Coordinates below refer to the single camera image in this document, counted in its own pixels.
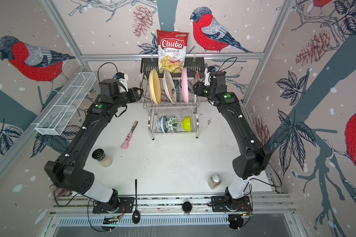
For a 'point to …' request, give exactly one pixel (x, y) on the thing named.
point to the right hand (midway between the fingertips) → (194, 87)
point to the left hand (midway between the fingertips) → (138, 89)
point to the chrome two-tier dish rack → (180, 109)
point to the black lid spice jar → (104, 160)
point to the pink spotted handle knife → (125, 144)
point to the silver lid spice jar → (214, 180)
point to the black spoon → (136, 216)
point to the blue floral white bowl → (162, 124)
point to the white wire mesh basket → (52, 123)
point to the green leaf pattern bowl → (172, 124)
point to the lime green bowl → (186, 123)
